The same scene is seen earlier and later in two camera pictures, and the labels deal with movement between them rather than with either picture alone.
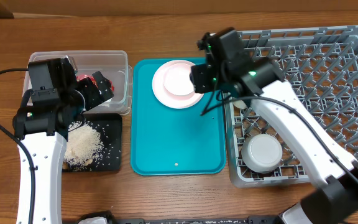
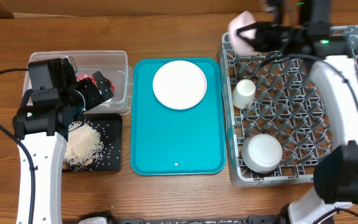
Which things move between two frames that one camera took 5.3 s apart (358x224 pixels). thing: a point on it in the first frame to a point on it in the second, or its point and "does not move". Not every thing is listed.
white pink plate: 172,86 does not move
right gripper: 201,79 to 274,35
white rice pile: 84,147 does not move
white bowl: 261,153 does not move
